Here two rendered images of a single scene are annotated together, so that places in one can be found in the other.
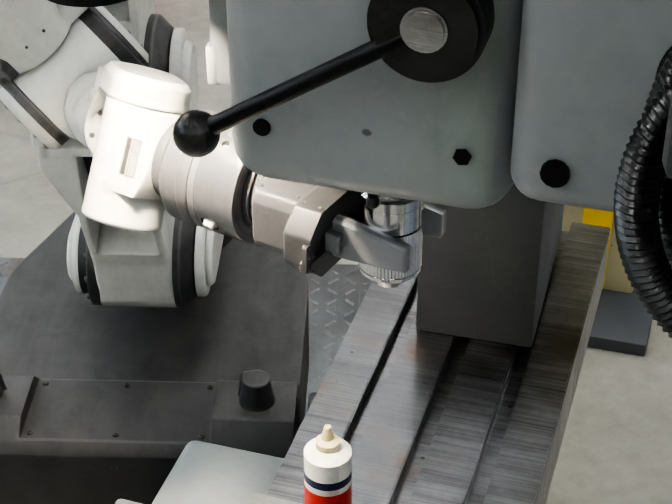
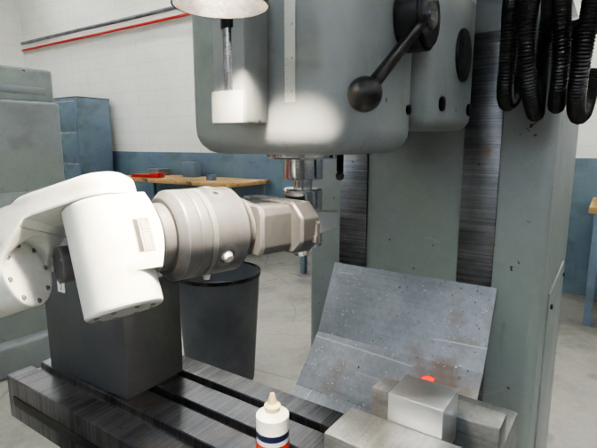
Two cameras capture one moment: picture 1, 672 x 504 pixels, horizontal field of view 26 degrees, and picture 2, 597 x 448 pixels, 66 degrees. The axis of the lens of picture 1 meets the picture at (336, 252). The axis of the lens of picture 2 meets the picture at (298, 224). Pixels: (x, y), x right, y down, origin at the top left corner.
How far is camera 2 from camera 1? 1.01 m
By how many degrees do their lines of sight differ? 70
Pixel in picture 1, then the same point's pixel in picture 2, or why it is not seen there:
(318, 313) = not seen: outside the picture
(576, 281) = not seen: hidden behind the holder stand
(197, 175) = (218, 217)
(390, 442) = (217, 432)
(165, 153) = (183, 212)
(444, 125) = (403, 92)
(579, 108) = (444, 68)
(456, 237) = (143, 322)
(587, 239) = not seen: hidden behind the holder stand
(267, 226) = (274, 231)
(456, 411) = (210, 403)
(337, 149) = (378, 114)
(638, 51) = (453, 39)
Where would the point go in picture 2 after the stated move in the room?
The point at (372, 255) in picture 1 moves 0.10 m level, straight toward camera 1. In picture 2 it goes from (323, 224) to (411, 228)
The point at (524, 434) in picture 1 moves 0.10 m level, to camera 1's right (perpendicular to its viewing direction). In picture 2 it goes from (244, 387) to (266, 361)
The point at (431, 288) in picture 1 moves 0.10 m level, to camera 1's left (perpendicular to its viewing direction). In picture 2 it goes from (134, 364) to (89, 396)
